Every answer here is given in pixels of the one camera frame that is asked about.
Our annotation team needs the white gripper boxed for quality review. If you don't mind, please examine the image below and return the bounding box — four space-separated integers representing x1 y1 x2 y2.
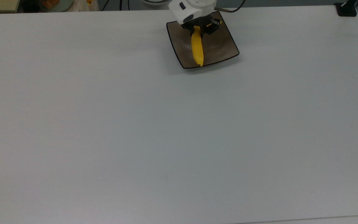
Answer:
168 0 222 35

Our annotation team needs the yellow banana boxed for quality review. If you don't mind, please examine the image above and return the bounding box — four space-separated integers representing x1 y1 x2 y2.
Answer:
191 26 204 67

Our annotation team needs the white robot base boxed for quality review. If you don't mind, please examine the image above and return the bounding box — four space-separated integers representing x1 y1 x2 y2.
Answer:
140 0 171 6

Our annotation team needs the square brown ceramic plate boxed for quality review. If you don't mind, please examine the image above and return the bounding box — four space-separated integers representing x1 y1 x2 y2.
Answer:
166 11 240 69

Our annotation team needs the white plastic bag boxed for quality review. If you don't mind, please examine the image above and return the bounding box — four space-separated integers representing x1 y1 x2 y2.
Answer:
72 0 99 12

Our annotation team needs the green bowl with orange food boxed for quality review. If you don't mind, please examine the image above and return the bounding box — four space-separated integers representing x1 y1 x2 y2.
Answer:
39 0 74 13

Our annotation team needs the black table clamp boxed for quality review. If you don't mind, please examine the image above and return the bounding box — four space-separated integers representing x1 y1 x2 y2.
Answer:
334 0 358 17

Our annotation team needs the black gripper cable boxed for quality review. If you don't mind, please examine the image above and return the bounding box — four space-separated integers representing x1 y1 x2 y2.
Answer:
214 0 246 13

